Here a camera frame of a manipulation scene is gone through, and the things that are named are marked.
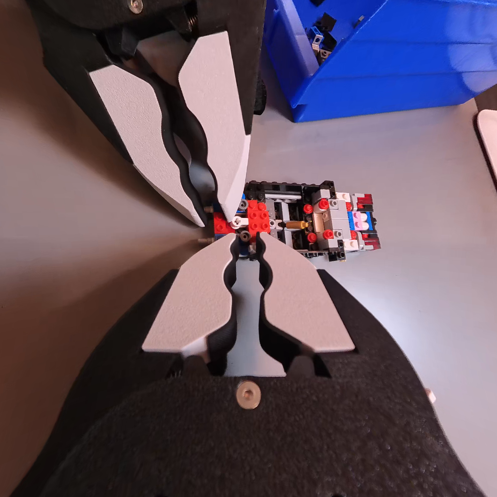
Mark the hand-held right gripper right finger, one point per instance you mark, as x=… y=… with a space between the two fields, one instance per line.
x=311 y=311

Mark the small white lego piece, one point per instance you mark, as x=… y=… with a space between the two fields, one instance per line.
x=430 y=396

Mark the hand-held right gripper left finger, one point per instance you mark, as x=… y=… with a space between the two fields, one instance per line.
x=186 y=311

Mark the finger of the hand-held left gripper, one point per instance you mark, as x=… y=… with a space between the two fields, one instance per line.
x=136 y=124
x=221 y=101

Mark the blue plastic bin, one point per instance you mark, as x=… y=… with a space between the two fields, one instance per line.
x=388 y=70

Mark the white book stand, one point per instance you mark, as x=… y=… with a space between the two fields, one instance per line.
x=489 y=147

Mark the small lego bricks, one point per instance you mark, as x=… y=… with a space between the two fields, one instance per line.
x=324 y=27

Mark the partly built lego car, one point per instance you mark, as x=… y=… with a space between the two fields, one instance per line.
x=334 y=217

